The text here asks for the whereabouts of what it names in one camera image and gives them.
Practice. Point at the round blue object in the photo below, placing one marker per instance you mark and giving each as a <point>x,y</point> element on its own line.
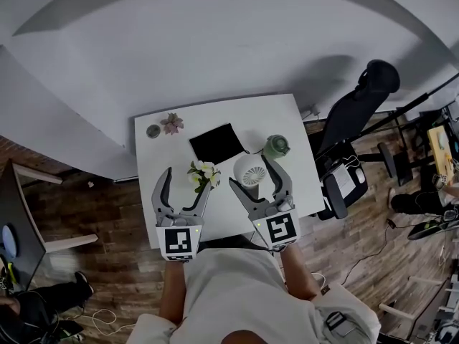
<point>10,242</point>

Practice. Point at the person's left forearm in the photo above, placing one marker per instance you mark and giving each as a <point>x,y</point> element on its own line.
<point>174,292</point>

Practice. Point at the small round grey tin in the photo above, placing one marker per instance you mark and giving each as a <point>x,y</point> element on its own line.
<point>153,131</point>

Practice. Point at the white computer mouse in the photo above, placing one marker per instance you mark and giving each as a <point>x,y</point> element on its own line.
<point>360,176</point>

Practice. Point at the person's white shirt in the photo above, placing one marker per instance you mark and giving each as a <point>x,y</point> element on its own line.
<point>240,292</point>

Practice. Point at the yellow green tool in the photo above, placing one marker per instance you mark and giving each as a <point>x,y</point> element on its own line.
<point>12,272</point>

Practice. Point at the yellow box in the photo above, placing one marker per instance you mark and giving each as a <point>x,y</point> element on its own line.
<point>439,149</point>

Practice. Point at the white table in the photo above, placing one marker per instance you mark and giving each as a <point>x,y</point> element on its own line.
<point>305,192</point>

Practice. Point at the person's right forearm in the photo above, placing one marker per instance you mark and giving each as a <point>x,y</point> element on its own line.
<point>301,274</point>

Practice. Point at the grey laptop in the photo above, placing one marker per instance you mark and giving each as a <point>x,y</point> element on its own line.
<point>340,181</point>

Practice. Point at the black office chair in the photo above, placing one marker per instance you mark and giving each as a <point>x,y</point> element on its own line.
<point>351,120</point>

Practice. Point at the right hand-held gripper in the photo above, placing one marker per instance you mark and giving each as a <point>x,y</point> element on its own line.
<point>279,228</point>

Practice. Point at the white flower plant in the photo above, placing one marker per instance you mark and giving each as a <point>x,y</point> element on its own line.
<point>204,172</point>

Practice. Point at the pink succulent plant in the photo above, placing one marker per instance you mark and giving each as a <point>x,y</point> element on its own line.
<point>172,124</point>

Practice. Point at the white wall adapter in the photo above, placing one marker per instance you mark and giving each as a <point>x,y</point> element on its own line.
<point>312,111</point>

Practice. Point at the small white handheld fan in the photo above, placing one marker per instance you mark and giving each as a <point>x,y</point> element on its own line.
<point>247,167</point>

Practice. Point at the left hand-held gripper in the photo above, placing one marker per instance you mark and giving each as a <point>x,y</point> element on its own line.
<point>177,240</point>

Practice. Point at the dark wooden table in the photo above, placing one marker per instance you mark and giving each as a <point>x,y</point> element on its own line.
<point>16,206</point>

